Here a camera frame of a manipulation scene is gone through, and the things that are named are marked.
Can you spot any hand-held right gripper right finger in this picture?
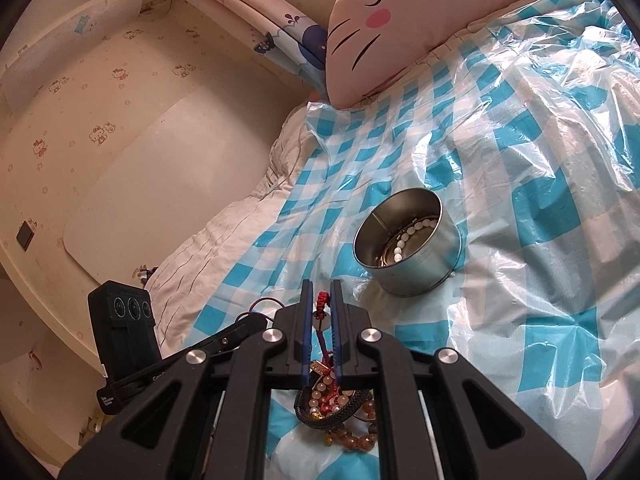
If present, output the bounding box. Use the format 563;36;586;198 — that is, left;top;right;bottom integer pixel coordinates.
331;280;586;480

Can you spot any amber bead bracelet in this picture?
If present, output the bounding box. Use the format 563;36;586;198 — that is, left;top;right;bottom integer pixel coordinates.
320;399;382;455

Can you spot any black braided bracelet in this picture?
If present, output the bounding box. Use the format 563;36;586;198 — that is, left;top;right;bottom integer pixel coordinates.
294;386;372;435

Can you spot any blue checkered plastic sheet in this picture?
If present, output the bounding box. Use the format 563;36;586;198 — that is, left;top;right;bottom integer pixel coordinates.
194;0;640;480

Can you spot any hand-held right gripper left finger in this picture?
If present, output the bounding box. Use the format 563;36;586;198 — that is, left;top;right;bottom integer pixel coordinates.
59;280;313;480

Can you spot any white bead bracelet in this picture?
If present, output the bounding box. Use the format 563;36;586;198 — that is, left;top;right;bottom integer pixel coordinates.
384;217;439;264

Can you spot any white plastic board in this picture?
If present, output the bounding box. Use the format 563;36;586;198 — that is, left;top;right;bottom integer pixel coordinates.
0;0;144;117

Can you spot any pink cat face pillow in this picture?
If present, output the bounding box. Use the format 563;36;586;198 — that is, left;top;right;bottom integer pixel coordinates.
324;0;572;109

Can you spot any white padded wall panel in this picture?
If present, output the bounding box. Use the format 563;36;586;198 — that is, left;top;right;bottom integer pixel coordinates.
62;77;303;292

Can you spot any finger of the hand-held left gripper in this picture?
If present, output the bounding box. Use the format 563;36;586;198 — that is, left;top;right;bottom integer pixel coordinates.
96;315;274;414

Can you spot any dark wall switch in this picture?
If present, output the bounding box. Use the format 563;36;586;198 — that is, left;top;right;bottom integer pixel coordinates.
15;219;37;252

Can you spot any white quilt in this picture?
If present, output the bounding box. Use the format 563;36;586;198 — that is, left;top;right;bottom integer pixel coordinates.
144;109;313;352

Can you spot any red cord bracelet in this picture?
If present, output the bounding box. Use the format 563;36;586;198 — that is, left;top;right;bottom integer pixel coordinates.
311;290;347;413

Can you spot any pale pink bead bracelet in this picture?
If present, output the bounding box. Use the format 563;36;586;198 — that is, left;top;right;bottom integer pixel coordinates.
304;367;351;411

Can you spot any pink printed curtain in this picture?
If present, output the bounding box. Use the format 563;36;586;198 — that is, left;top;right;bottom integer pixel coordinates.
116;0;332;97

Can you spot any thin red cord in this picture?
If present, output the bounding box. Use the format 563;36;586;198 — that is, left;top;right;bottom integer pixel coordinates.
235;298;287;329

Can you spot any wooden rack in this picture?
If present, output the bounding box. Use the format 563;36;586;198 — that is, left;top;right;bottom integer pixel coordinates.
79;404;110;442

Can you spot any round metal tin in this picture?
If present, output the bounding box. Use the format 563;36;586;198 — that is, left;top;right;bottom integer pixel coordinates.
353;188;463;297

